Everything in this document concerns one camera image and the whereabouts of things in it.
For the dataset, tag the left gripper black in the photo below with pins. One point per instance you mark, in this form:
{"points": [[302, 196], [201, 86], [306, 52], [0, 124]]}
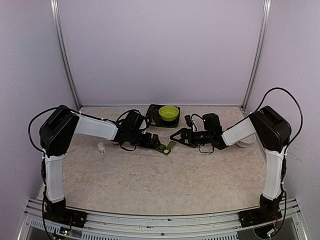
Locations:
{"points": [[147, 143]]}

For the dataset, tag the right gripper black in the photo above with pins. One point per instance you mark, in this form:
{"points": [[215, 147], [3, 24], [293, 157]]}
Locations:
{"points": [[184, 130]]}

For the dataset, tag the green pill organizer box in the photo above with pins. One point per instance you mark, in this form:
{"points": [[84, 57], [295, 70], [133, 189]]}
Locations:
{"points": [[165, 149]]}

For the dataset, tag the white pill bottle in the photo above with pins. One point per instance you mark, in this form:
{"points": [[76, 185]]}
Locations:
{"points": [[101, 148]]}

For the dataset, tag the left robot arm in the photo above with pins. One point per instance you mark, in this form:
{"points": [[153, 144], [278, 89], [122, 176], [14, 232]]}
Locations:
{"points": [[58, 130]]}

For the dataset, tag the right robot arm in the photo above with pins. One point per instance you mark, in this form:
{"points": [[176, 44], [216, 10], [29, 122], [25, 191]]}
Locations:
{"points": [[272, 130]]}

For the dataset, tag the lime green bowl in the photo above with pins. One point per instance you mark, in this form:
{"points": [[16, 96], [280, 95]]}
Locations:
{"points": [[168, 113]]}

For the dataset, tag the black patterned tray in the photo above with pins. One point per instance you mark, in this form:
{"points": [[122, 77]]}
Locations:
{"points": [[156, 121]]}

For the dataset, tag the white bottle lid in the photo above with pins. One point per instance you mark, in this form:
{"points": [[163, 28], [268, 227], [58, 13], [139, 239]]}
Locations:
{"points": [[247, 142]]}

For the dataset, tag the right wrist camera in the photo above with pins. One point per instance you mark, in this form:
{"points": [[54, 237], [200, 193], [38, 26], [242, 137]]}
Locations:
{"points": [[190, 122]]}

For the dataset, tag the aluminium front frame rail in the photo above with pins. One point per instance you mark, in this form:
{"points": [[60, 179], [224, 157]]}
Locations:
{"points": [[114, 226]]}

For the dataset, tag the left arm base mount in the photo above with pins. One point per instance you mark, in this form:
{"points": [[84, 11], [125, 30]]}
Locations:
{"points": [[66, 216]]}

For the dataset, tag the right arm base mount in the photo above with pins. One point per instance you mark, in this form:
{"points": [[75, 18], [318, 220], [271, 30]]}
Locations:
{"points": [[257, 216]]}

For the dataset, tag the left aluminium corner post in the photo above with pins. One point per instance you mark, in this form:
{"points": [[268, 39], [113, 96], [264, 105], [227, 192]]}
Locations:
{"points": [[54, 4]]}

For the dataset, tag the aluminium corner post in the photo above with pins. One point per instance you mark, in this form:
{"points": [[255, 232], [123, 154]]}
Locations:
{"points": [[54, 4], [258, 53]]}

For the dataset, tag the right aluminium corner post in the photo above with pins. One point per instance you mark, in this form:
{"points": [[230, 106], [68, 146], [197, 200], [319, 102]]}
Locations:
{"points": [[258, 53]]}

